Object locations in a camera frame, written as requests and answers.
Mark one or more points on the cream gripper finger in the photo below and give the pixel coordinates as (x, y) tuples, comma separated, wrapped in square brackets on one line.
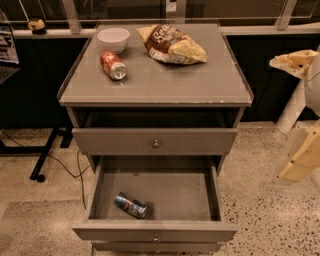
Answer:
[(296, 63), (305, 159)]

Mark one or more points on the blue silver redbull can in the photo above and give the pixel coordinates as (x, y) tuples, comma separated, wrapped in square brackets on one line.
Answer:
[(130, 205)]

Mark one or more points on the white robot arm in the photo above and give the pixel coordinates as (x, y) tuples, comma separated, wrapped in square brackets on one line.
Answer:
[(312, 95)]

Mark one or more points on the grey open middle drawer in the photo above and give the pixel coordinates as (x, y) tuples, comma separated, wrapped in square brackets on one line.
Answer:
[(181, 195)]

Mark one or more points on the grey drawer cabinet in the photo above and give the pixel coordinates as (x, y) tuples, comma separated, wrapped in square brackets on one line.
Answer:
[(158, 95)]

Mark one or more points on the red soda can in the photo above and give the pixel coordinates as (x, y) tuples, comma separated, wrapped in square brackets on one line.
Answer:
[(113, 66)]

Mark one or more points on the grey top drawer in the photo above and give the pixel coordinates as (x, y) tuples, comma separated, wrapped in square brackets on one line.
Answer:
[(155, 141)]

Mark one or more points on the grey bottom drawer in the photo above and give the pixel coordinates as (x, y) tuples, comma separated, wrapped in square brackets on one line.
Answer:
[(156, 247)]

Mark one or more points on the brown yellow chip bag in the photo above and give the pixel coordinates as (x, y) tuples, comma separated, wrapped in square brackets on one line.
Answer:
[(167, 44)]

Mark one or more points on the white bowl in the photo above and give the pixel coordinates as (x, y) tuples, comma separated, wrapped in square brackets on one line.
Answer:
[(113, 39)]

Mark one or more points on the small yellow object on ledge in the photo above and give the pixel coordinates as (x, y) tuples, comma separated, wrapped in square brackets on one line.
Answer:
[(37, 26)]

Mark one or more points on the white diagonal post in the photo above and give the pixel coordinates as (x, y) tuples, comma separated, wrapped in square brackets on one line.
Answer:
[(293, 109)]

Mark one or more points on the black desk leg frame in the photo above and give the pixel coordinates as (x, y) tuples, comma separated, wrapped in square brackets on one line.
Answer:
[(41, 151)]

